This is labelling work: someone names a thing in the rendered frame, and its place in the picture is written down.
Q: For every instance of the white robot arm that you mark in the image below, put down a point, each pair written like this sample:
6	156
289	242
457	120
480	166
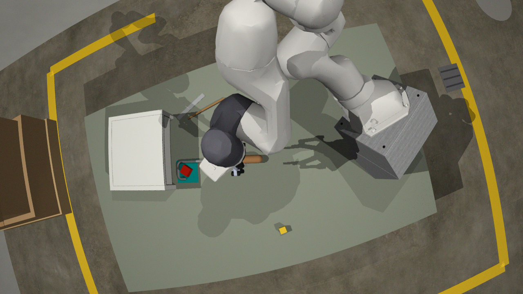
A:
248	59

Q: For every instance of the teal square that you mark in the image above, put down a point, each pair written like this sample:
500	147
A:
193	178

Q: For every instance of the red block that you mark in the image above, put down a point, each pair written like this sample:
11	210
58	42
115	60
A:
186	170

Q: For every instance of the grey flat bar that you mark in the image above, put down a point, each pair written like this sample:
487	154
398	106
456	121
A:
182	114

